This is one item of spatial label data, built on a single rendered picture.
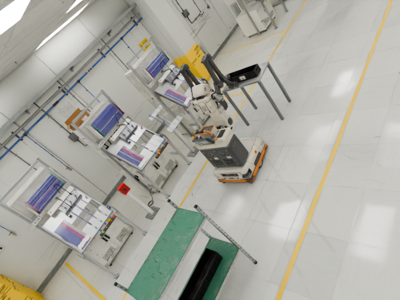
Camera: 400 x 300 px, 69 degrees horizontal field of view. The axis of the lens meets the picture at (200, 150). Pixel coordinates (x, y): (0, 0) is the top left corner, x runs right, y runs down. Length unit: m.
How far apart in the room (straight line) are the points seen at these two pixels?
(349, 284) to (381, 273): 0.27
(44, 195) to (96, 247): 1.12
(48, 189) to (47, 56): 2.83
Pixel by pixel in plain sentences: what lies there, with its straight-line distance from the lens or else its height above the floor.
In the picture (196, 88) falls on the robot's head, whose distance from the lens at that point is 3.84.
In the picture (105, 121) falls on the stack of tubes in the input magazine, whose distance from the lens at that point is 5.00.
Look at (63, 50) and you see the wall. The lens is 6.65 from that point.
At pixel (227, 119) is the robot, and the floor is 0.77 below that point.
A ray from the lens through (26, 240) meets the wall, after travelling 6.40.
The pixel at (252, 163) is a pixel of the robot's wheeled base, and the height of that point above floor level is 0.20.
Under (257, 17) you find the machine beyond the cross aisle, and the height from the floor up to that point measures 0.43.
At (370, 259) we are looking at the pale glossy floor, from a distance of 3.02.
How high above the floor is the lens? 2.66
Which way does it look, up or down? 29 degrees down
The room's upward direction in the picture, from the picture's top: 42 degrees counter-clockwise
